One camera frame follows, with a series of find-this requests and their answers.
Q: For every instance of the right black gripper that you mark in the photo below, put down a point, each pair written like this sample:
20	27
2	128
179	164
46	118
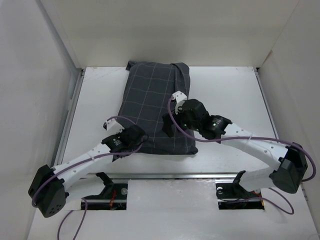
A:
167	126

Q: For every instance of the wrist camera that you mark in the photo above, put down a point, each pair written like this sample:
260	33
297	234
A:
112	124
179	98

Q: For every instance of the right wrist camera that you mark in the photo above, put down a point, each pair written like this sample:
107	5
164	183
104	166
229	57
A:
179	98

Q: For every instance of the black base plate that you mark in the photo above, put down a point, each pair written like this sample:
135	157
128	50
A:
232	191
117	189

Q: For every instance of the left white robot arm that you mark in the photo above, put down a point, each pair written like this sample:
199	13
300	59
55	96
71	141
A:
50	188

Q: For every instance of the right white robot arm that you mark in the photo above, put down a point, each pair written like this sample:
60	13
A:
286	162

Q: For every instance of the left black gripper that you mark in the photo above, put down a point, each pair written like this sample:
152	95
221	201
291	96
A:
118	134

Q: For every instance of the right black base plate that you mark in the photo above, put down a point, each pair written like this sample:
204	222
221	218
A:
232	191

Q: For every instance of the dark grey checked pillowcase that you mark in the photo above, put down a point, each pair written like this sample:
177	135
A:
148	89

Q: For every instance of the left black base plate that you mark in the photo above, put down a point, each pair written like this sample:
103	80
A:
117	189

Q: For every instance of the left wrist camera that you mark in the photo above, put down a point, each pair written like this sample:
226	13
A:
112	124

